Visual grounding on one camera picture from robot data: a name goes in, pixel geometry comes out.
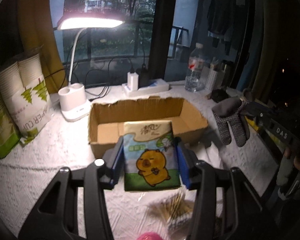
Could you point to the white charger adapter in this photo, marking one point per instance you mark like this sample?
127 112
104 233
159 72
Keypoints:
132 81

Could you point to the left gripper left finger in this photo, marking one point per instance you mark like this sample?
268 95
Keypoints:
54 216

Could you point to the pink plush toy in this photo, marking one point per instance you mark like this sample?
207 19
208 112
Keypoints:
150 236

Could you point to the yellow curtain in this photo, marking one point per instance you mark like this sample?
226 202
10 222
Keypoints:
36 31

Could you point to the white power strip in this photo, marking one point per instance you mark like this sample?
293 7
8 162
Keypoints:
155 86

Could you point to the clear water bottle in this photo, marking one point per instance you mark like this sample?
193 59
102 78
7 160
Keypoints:
194 70

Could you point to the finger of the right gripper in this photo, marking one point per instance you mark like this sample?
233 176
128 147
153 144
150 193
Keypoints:
253 109

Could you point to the white embossed tablecloth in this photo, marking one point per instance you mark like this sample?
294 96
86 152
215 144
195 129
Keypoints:
26 171

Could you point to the paper cup package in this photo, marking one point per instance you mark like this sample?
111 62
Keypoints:
24 92

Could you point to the grey dotted glove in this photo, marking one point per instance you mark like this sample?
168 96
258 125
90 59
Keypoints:
229 116

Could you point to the capybara tissue pack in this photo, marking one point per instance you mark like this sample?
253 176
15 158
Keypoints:
150 156

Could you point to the black charger adapter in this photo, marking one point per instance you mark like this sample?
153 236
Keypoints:
143 76

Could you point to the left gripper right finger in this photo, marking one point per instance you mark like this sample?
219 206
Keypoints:
226 206

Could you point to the white perforated organizer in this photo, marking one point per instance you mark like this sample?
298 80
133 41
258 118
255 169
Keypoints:
214 79

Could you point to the green carton box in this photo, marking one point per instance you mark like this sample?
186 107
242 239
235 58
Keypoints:
9 133

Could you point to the small black object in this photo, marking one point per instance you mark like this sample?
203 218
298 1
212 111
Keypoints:
218 95

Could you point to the cotton swab bag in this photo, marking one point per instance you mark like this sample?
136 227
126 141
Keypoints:
175 211

